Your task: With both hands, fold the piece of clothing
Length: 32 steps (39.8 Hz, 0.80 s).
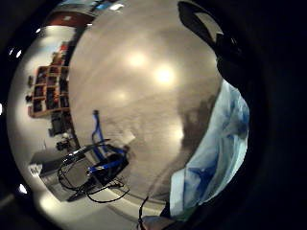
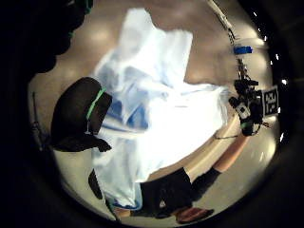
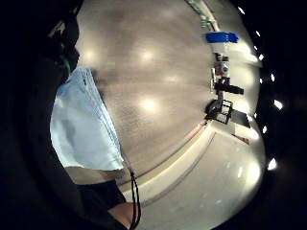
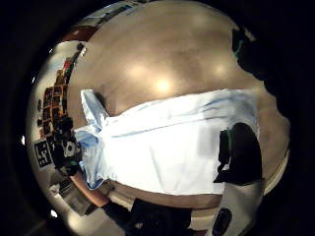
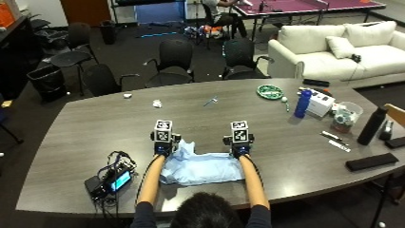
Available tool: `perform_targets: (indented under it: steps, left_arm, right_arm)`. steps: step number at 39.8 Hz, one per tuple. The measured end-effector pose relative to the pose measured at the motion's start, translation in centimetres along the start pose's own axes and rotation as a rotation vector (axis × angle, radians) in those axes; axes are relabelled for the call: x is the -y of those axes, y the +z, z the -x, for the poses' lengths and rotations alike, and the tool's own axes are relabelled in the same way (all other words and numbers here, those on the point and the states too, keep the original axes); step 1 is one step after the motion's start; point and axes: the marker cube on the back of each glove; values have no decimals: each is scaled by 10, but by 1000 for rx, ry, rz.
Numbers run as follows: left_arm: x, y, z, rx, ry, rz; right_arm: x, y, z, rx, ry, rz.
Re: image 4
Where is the light blue shirt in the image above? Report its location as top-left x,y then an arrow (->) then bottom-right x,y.
73,88 -> 260,197

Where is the white marker cube on left glove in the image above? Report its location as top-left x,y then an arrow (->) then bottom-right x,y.
33,139 -> 54,169

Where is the shelf with dark boxes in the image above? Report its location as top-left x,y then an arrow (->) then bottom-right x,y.
36,55 -> 79,139

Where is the the person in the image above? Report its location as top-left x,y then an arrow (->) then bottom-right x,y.
101,197 -> 211,236

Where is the red-brown cabinet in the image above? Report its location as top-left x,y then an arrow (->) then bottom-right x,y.
61,25 -> 101,43

